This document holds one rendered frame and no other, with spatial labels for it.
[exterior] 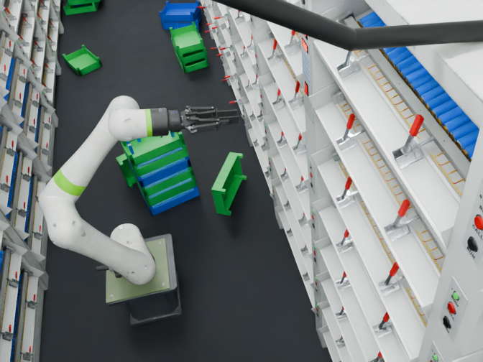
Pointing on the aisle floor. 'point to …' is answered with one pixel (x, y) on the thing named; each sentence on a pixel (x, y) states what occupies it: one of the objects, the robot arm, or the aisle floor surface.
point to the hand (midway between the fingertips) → (228, 117)
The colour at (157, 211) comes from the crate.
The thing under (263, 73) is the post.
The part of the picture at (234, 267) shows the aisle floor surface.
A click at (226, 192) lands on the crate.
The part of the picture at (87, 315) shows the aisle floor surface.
